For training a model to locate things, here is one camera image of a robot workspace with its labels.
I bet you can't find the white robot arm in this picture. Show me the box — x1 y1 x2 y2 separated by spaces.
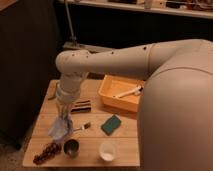
56 39 213 171

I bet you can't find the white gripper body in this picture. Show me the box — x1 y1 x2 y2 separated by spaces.
56 87 80 117

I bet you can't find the white plastic cup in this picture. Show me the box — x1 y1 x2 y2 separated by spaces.
99 141 117 162

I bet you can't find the light blue towel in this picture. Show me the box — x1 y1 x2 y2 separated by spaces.
48 113 73 141

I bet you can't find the bunch of dark grapes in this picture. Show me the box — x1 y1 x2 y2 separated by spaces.
33 142 62 165

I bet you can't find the metal cup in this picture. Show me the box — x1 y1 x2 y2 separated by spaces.
63 139 80 158

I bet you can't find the wooden shelf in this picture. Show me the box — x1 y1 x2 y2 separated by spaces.
58 0 213 19

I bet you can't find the grey metal rail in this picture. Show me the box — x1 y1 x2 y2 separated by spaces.
63 42 114 53

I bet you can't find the green sponge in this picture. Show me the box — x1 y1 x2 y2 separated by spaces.
101 115 121 135

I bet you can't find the grey vertical pole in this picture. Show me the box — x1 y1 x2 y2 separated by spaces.
64 0 77 46

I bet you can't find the black striped block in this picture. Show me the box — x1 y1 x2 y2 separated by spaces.
71 100 91 113

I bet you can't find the white utensil in bin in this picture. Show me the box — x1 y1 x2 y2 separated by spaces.
114 86 143 98

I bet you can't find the yellow plastic bin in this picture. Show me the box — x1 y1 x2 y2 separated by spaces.
98 75 144 112

